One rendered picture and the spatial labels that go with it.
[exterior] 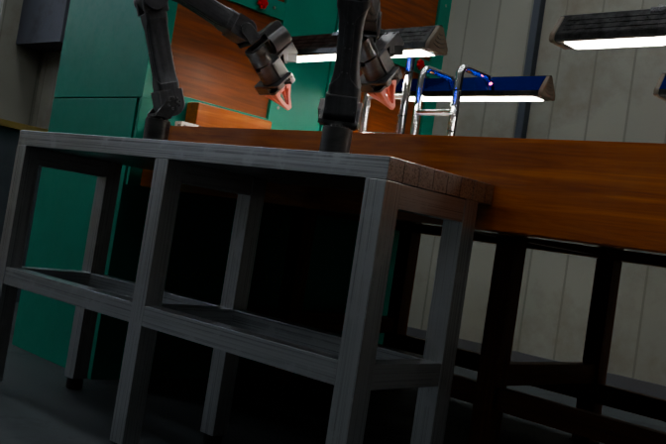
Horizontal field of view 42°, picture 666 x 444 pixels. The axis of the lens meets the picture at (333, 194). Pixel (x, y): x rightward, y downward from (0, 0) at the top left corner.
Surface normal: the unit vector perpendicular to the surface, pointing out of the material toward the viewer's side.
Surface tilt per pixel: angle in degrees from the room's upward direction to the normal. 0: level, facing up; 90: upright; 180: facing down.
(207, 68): 90
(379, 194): 90
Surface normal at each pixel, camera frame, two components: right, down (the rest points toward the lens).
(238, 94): 0.71, 0.07
